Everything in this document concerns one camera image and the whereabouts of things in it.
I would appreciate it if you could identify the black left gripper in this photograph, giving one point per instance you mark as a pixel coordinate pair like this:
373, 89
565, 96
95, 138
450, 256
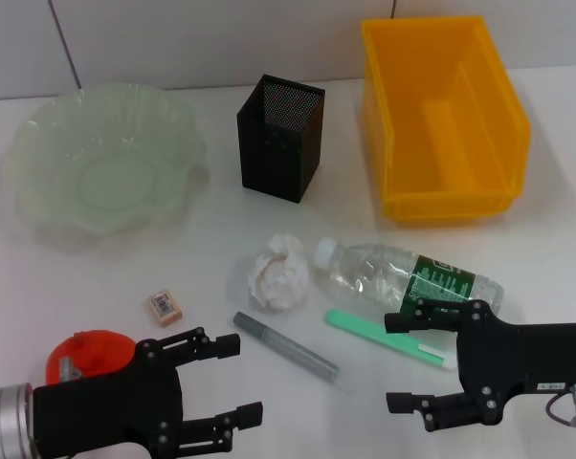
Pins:
106, 411

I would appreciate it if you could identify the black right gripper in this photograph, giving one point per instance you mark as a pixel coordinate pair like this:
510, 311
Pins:
517, 354

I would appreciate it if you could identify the mint green pen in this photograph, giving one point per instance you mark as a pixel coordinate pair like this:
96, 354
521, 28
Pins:
374, 334

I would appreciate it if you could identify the red tomato-shaped object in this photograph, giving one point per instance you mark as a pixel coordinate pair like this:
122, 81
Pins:
96, 354

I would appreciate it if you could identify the clear plastic water bottle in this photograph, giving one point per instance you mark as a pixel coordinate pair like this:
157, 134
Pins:
364, 272

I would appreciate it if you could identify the white paper ball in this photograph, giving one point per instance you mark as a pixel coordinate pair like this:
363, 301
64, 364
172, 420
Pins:
278, 277

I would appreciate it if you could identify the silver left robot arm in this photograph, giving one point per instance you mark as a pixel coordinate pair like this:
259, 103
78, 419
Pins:
6, 421

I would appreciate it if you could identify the small beige eraser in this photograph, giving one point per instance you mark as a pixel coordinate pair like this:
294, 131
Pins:
165, 308

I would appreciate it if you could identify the grey marker pen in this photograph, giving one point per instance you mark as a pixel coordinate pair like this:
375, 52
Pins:
283, 346

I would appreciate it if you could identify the pale green glass fruit plate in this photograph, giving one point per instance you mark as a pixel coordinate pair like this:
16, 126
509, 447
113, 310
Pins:
111, 181

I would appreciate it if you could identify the black mesh pen holder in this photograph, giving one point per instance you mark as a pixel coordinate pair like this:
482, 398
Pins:
273, 162

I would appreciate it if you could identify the yellow plastic bin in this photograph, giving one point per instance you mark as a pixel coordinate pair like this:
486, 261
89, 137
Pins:
460, 143

